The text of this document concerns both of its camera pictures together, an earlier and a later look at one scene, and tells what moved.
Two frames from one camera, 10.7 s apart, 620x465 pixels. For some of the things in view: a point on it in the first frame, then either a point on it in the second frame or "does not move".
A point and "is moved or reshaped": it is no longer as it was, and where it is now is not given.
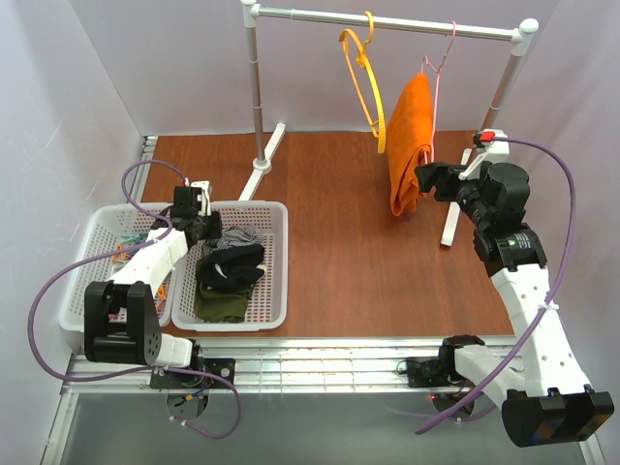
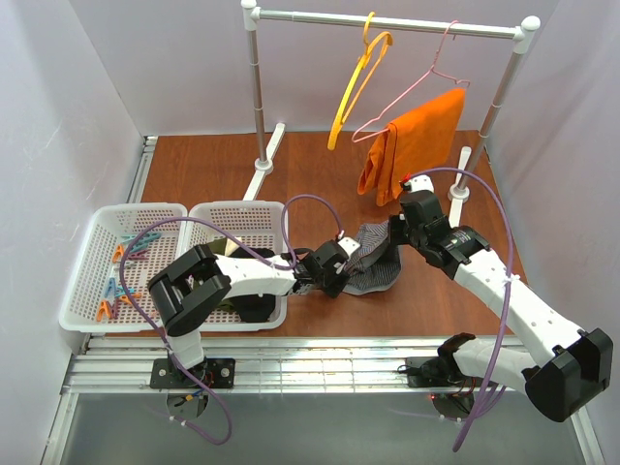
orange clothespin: x=119 y=257 does not move
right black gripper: x=447 y=180 → x=396 y=232
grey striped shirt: x=232 y=236 → x=373 y=266
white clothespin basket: x=103 y=230 does not move
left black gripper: x=201 y=229 → x=336 y=279
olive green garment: x=218 y=306 → x=218 y=245
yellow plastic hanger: x=378 y=129 is moved or reshaped
